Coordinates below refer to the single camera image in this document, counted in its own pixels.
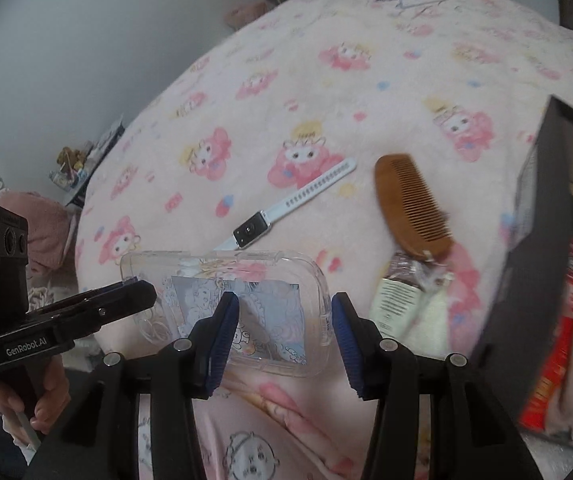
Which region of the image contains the white strap smart watch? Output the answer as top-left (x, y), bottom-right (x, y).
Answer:
top-left (214, 157), bottom-right (358, 252)

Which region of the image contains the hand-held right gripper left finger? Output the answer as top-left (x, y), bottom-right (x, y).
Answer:
top-left (29, 291), bottom-right (241, 480)

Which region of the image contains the black cardboard box container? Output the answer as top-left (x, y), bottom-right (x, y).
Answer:
top-left (469, 95), bottom-right (573, 446)

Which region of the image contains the pink printed blanket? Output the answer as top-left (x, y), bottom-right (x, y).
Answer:
top-left (66, 0), bottom-right (573, 480)

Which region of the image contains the person's left hand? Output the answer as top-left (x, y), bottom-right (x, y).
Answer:
top-left (30, 359), bottom-right (73, 436)

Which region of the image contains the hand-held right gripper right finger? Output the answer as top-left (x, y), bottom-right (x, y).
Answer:
top-left (331, 291), bottom-right (537, 480)

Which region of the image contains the pink cushion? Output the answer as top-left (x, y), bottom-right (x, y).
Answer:
top-left (0, 190), bottom-right (80, 273)

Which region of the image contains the cluttered side shelf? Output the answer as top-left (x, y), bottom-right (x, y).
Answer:
top-left (49, 115), bottom-right (127, 211)

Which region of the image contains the hand cream tube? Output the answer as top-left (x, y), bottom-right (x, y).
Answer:
top-left (369, 251), bottom-right (455, 361)

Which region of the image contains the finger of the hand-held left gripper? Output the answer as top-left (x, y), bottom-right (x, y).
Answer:
top-left (25, 282), bottom-right (158, 343)
top-left (77, 279), bottom-right (142, 301)

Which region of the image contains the clear phone case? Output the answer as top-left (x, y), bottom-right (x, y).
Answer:
top-left (119, 250), bottom-right (331, 380)

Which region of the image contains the wooden comb with tassel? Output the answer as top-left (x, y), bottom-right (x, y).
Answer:
top-left (374, 154), bottom-right (455, 263)

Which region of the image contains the red envelope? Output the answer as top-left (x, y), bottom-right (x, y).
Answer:
top-left (519, 240), bottom-right (573, 433)

